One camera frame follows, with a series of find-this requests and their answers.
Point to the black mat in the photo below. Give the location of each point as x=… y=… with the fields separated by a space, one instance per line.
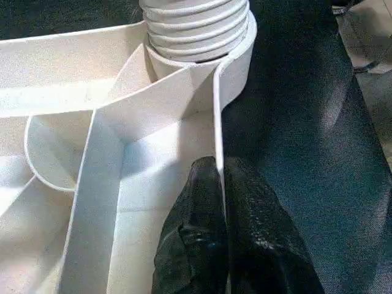
x=306 y=137

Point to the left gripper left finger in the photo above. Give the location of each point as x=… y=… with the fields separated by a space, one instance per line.
x=196 y=239

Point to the white plastic table leg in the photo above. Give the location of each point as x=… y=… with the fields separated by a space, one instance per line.
x=196 y=27

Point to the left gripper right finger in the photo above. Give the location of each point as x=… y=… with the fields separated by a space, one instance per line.
x=263 y=245

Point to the white plastic table top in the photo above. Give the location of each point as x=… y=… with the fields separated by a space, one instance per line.
x=107 y=137

